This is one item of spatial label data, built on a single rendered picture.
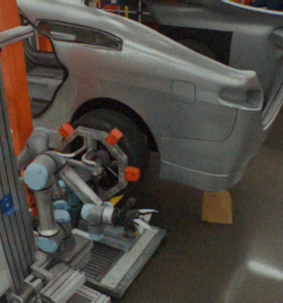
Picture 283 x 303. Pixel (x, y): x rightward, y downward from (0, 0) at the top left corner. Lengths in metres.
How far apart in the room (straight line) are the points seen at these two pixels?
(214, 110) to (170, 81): 0.34
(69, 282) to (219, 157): 1.29
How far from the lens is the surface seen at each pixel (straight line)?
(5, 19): 2.66
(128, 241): 3.39
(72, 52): 3.03
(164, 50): 2.72
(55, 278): 2.35
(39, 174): 1.91
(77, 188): 2.07
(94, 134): 2.88
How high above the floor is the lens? 2.45
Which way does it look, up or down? 34 degrees down
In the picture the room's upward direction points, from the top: 4 degrees counter-clockwise
